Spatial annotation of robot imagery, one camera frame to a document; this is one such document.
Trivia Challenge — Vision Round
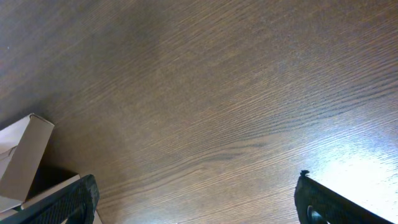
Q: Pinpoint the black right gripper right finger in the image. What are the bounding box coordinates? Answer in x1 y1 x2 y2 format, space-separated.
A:
294 170 392 224

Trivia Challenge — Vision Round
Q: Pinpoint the brown cardboard box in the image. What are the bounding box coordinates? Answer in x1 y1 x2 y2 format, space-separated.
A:
0 113 103 224

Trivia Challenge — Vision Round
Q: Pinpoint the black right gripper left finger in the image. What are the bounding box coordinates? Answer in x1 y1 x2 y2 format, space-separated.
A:
1 174 100 224

